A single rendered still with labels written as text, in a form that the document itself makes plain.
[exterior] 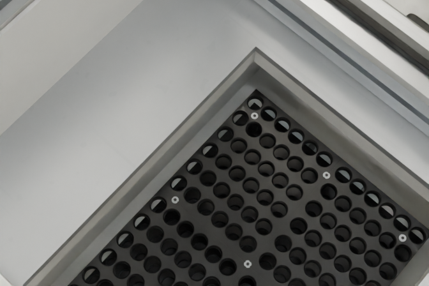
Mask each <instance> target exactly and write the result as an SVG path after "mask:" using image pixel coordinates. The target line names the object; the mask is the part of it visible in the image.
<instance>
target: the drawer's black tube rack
mask: <svg viewBox="0 0 429 286"><path fill-rule="evenodd" d="M238 114H242V116H241V117H240V118H239V119H238V120H237V121H236V122H234V120H233V118H234V117H235V116H236V115H238ZM257 118H258V114H257V113H253V114H252V113H251V112H249V111H248V110H247V109H245V108H244V107H243V106H242V105H240V106H239V107H238V108H237V109H236V110H235V111H234V112H233V113H232V114H231V115H230V117H229V118H228V119H227V120H226V121H225V122H224V123H223V124H222V125H221V126H220V127H219V128H218V129H217V130H216V131H215V132H214V133H213V134H212V136H210V138H208V139H207V140H206V141H205V143H203V145H201V147H200V148H199V149H198V150H197V151H196V152H195V153H194V154H193V155H192V156H191V157H190V158H189V159H188V160H187V161H186V163H185V164H184V165H183V166H182V167H181V168H180V169H179V170H178V171H177V172H176V173H175V174H174V175H173V176H172V177H171V178H170V179H169V180H168V181H167V182H166V183H165V184H164V185H163V186H162V187H161V188H160V189H159V190H158V192H157V193H156V194H155V195H154V196H153V197H152V198H151V199H150V200H149V201H148V202H147V203H146V204H145V205H144V206H143V208H142V209H141V210H140V211H139V212H138V213H137V214H136V215H135V216H134V217H133V218H132V219H131V220H130V221H129V222H128V223H127V224H126V225H125V226H124V227H123V228H122V229H121V230H120V231H119V232H118V233H117V234H116V235H115V236H114V238H113V239H112V240H111V241H110V242H109V243H108V244H107V245H106V246H105V247H104V248H103V249H102V250H101V251H100V253H99V254H98V255H97V256H96V257H95V258H94V259H93V260H92V261H91V262H90V263H89V264H88V265H87V266H86V267H85V268H84V269H83V270H82V271H81V272H80V273H79V274H78V275H77V276H76V277H75V278H74V279H73V280H72V281H71V283H70V284H69V285H68V286H390V285H391V284H392V282H393V281H394V280H395V278H396V277H397V276H398V275H399V274H400V273H401V271H402V270H403V269H404V267H405V266H406V265H407V264H408V263H409V261H410V260H411V259H412V258H413V256H415V254H416V253H417V252H418V251H417V250H416V249H415V248H414V247H413V246H412V245H410V244H409V243H408V242H406V236H405V235H403V234H401V235H400V236H399V235H398V234H397V233H396V232H395V231H394V230H392V229H391V228H390V227H388V226H387V225H386V224H385V223H384V222H383V221H381V220H380V219H379V218H377V217H376V216H375V215H374V214H373V213H372V212H370V211H369V210H368V209H367V208H365V207H364V206H363V205H362V204H361V203H359V202H358V201H357V200H356V199H355V198H354V197H352V196H351V195H350V194H349V193H347V192H346V191H345V190H344V189H343V188H341V187H340V186H339V185H338V184H336V183H335V182H334V181H333V180H332V179H330V178H329V177H330V172H331V171H332V170H333V169H334V168H335V167H336V165H337V164H338V163H339V162H340V161H341V159H342V158H340V159H339V160H338V162H337V163H336V164H335V165H334V166H333V168H332V169H331V170H330V171H329V172H325V173H323V172H322V171H321V170H319V169H318V168H317V167H316V166H315V165H314V164H312V163H311V162H310V161H308V160H307V159H306V158H305V157H304V156H303V155H301V154H300V153H299V152H298V151H296V150H295V149H294V148H293V147H292V146H290V145H289V144H288V143H287V142H286V141H284V140H283V139H282V138H281V137H279V136H278V135H277V134H276V133H275V132H274V131H273V130H271V129H270V128H268V127H267V126H266V125H265V124H264V123H263V122H262V121H260V120H259V119H257ZM222 130H227V132H226V133H225V134H224V135H223V136H222V137H221V138H220V139H219V137H218V134H219V133H220V132H221V131H222ZM207 146H212V148H211V149H210V150H209V151H208V152H207V153H206V154H203V150H204V148H205V147H207ZM192 162H197V163H196V164H195V165H194V166H193V167H192V168H191V169H190V171H188V169H187V168H188V165H189V164H190V163H192ZM177 178H181V180H180V181H179V182H178V183H177V185H175V187H172V182H173V180H175V179H177ZM155 200H161V201H160V202H159V203H158V204H157V205H156V206H155V207H154V208H153V209H151V204H152V203H153V202H154V201H155ZM141 216H144V217H145V218H144V219H143V220H142V221H141V222H140V223H139V224H138V225H137V226H135V221H136V219H137V218H139V217H141ZM123 234H128V235H127V236H126V238H125V239H124V240H123V241H122V242H121V243H120V244H119V243H118V240H119V237H120V236H121V235H123ZM109 251H110V252H112V253H111V254H110V255H109V256H108V257H107V258H106V259H105V260H104V261H103V262H102V255H103V254H104V253H105V252H109ZM90 269H95V270H94V271H93V272H92V273H91V274H90V275H89V276H88V277H87V279H86V280H85V278H84V276H85V273H86V272H87V271H88V270H90Z"/></svg>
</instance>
